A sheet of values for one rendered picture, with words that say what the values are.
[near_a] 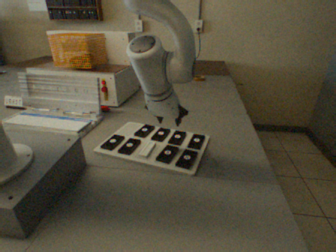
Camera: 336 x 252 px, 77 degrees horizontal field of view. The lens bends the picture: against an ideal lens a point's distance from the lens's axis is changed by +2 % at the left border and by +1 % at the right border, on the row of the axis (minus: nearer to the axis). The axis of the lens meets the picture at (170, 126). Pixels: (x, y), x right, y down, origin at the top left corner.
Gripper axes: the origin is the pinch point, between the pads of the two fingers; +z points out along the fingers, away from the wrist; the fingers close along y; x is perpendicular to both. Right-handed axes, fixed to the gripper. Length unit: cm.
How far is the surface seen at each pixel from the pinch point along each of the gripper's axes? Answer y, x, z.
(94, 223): -6.4, -37.9, -7.6
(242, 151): 26.4, 1.0, 17.5
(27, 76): -81, 13, 2
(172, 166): 4.5, -14.8, 6.1
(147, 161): -4.7, -15.1, 6.0
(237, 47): 6, 174, 112
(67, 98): -59, 8, 11
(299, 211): 79, 13, 132
